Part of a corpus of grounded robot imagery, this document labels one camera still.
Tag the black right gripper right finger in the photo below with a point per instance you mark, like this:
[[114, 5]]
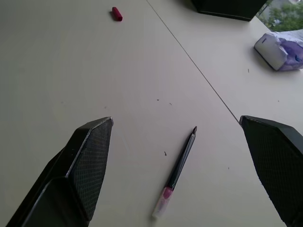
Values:
[[277, 160]]

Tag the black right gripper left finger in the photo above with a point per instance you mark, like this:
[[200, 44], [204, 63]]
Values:
[[80, 170]]

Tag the black box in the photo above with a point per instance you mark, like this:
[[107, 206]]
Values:
[[227, 8]]

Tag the red pen cap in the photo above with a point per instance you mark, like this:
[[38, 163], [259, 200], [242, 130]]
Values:
[[117, 14]]

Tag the purple and white tissue pack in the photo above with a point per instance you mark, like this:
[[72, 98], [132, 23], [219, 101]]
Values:
[[279, 52]]

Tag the black pen with pink tip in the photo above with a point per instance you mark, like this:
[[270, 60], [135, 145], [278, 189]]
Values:
[[178, 170]]

